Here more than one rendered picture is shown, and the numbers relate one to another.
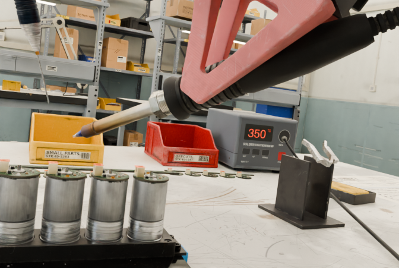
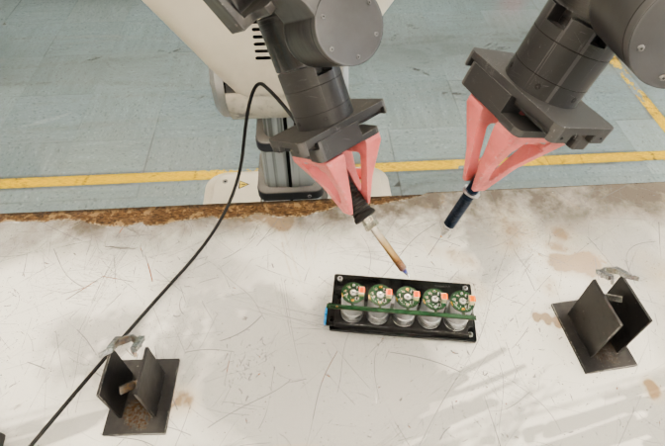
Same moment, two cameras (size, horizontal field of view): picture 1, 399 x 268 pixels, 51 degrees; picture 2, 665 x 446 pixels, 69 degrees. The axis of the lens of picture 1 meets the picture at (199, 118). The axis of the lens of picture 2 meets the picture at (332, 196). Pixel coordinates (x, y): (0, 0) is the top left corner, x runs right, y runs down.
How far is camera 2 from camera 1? 0.66 m
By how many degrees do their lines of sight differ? 123
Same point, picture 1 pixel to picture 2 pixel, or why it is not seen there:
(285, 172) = (145, 391)
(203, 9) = (370, 165)
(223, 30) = (345, 185)
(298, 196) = (157, 371)
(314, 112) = not seen: outside the picture
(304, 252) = (225, 316)
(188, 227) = (288, 378)
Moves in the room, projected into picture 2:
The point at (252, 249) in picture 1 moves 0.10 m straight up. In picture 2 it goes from (262, 328) to (250, 281)
